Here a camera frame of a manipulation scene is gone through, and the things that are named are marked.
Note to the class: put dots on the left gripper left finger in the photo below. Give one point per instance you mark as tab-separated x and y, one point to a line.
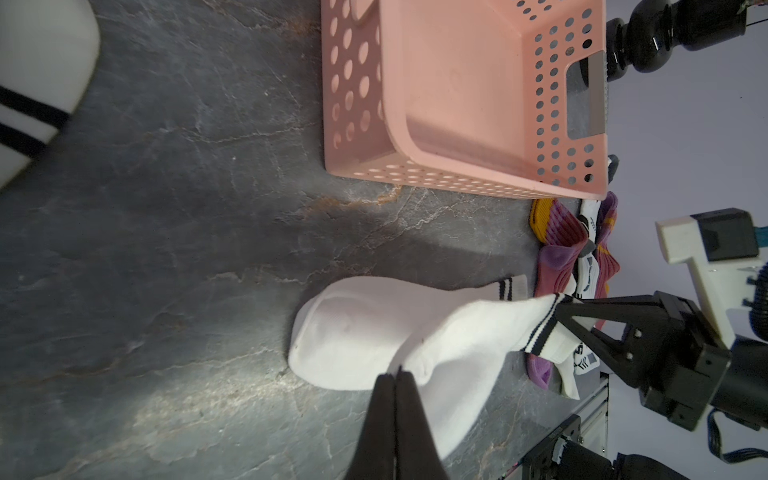
375	453

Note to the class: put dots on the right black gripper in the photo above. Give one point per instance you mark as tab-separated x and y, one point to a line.
691	369

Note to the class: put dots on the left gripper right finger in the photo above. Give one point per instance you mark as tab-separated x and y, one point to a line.
416	456

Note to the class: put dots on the white striped sock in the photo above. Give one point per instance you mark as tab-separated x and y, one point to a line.
456	360
49	51

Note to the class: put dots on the white sock two black stripes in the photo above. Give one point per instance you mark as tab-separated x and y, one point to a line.
347	335

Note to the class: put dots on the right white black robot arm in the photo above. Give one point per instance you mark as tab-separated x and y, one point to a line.
665	347

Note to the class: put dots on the white sport sock right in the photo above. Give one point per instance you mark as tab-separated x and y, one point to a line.
583	285

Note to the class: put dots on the magenta purple yellow-cuff sock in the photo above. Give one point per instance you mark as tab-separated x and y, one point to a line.
562	237

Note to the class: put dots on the pink perforated plastic basket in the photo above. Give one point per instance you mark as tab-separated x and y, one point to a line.
504	99

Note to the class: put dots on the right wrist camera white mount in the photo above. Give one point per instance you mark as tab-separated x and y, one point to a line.
722	252

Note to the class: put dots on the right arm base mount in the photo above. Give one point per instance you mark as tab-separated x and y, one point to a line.
560	455

